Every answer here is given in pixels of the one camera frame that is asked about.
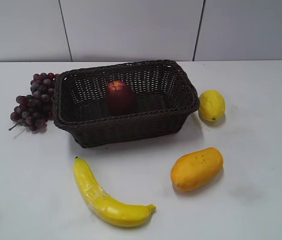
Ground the dark red apple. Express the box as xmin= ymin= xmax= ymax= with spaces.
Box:
xmin=105 ymin=80 xmax=137 ymax=116

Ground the black woven basket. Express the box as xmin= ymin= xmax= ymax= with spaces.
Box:
xmin=52 ymin=59 xmax=200 ymax=148

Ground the orange mango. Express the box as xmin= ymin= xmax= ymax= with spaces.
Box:
xmin=170 ymin=147 xmax=224 ymax=192

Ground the yellow lemon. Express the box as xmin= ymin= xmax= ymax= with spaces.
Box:
xmin=198 ymin=90 xmax=226 ymax=122

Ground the yellow banana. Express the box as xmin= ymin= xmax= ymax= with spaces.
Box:
xmin=73 ymin=157 xmax=157 ymax=228

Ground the purple grape bunch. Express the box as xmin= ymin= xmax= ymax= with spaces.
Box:
xmin=9 ymin=72 xmax=59 ymax=133

